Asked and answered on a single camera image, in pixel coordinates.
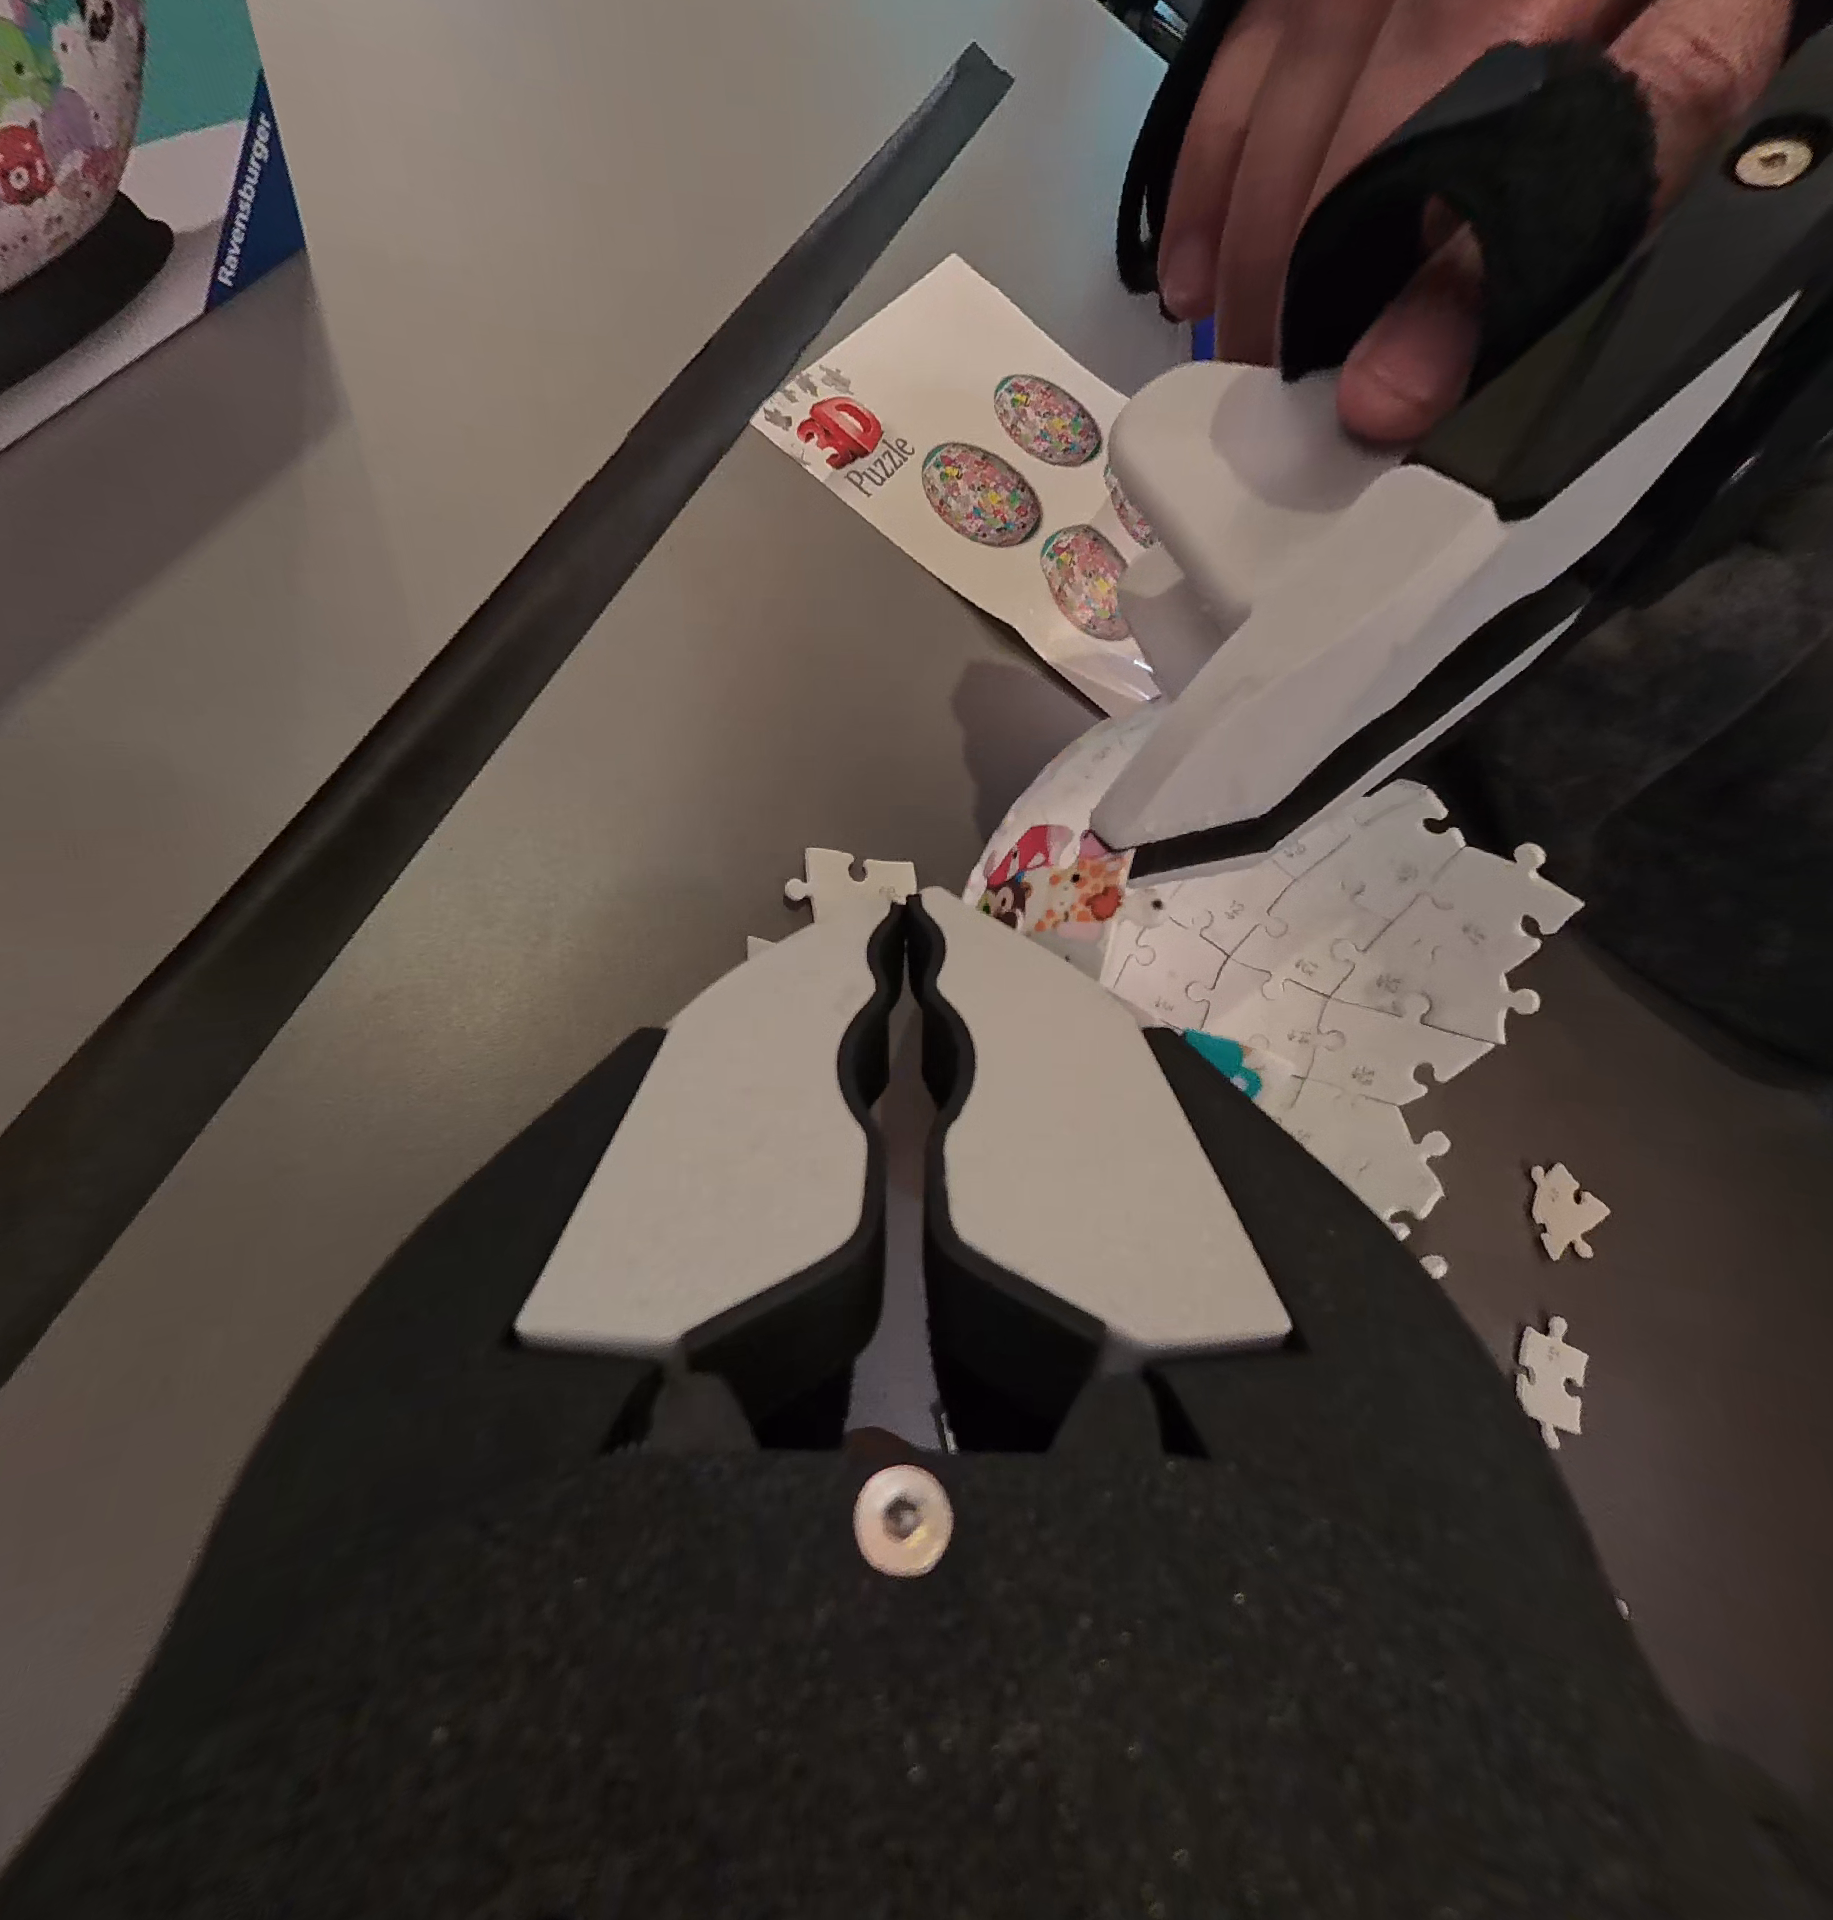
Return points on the puzzle pieces group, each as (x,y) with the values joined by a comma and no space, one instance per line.
(852,883)

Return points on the printed instruction leaflet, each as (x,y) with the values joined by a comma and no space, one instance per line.
(979,452)

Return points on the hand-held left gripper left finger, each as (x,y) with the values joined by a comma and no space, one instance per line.
(711,1173)

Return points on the partly built white puzzle ball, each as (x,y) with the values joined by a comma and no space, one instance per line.
(1308,959)

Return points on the single white puzzle piece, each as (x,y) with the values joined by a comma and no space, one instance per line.
(1557,1380)
(1569,1210)

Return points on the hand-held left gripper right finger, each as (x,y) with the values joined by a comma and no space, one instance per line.
(1115,1173)

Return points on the person's right hand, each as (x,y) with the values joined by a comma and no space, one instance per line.
(1366,152)

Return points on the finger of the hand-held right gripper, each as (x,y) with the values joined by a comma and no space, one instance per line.
(1398,628)

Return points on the colourful puzzle ball box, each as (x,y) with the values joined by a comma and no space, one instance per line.
(95,208)

